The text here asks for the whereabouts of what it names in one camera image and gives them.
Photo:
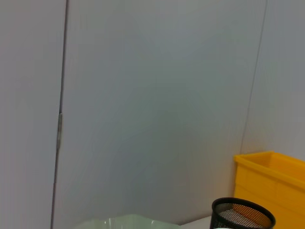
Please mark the translucent green fruit plate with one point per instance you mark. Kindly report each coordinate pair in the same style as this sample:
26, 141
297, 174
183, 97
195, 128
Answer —
128, 221

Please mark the black mesh pen holder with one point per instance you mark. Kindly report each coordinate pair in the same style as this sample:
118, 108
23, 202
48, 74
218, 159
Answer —
243, 214

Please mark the yellow plastic bin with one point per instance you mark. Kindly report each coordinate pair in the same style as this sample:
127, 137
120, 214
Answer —
274, 181

